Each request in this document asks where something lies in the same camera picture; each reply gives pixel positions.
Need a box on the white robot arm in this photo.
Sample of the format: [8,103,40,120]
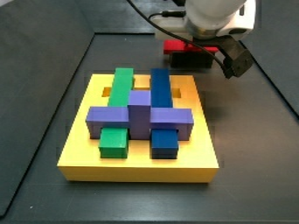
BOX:
[151,0,256,40]

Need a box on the yellow base board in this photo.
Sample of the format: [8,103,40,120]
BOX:
[58,74,219,183]

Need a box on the black angle bracket holder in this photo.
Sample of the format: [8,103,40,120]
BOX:
[170,52,214,69]

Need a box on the purple cross-shaped block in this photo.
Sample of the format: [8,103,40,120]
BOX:
[86,90,194,141]

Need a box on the black camera cable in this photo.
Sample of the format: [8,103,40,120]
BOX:
[126,0,231,74]

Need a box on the red E-shaped block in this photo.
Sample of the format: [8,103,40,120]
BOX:
[163,39,220,55]

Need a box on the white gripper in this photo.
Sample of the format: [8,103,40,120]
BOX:
[151,0,256,40]

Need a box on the blue long block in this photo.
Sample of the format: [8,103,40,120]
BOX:
[151,68,179,159]

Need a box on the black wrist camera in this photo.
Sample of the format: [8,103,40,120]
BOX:
[191,35,255,80]

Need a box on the green long block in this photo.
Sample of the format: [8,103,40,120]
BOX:
[98,68,134,158]

